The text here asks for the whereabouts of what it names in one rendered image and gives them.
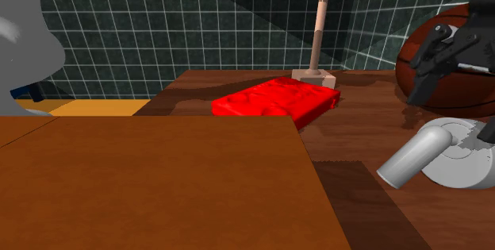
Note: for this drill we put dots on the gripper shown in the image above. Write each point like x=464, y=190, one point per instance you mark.
x=481, y=17

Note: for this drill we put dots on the brown robot stand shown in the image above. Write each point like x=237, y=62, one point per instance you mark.
x=154, y=187

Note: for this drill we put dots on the lamp with orange shade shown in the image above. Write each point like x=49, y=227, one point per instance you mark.
x=319, y=28

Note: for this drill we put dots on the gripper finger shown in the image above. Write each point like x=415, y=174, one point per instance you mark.
x=488, y=131

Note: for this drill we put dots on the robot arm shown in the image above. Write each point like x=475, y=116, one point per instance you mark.
x=27, y=48

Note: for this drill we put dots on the brown wooden table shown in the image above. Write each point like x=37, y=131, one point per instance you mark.
x=363, y=141

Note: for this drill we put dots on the red flat book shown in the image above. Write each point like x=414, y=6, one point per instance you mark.
x=270, y=100

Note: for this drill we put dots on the brown basketball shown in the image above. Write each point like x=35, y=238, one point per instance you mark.
x=456, y=90

